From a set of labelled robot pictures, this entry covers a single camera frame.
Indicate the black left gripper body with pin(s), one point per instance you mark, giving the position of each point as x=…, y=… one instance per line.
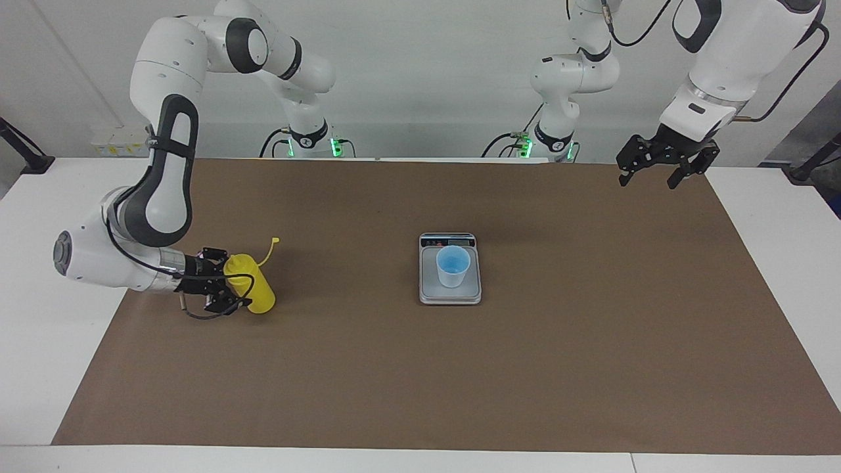
x=683, y=148

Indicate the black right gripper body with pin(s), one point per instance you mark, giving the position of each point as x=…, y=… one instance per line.
x=197, y=276

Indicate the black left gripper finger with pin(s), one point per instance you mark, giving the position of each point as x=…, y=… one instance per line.
x=696, y=167
x=637, y=154

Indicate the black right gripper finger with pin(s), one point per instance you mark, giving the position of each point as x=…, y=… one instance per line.
x=215, y=260
x=227, y=302

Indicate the yellow squeeze bottle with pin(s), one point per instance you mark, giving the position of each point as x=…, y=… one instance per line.
x=259, y=292

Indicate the light blue plastic cup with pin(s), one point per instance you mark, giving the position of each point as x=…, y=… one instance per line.
x=453, y=272

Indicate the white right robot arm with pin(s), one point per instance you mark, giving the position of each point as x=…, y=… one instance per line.
x=164, y=197

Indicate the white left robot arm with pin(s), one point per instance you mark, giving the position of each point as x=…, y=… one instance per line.
x=736, y=52

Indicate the silver digital kitchen scale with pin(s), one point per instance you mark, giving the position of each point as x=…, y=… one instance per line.
x=450, y=295

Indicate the black clamp stand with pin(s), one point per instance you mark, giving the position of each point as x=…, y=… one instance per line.
x=805, y=172
x=33, y=162

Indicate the brown paper mat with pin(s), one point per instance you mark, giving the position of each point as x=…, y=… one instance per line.
x=420, y=381

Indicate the white wall socket strip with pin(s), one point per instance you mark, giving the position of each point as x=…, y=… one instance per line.
x=121, y=141

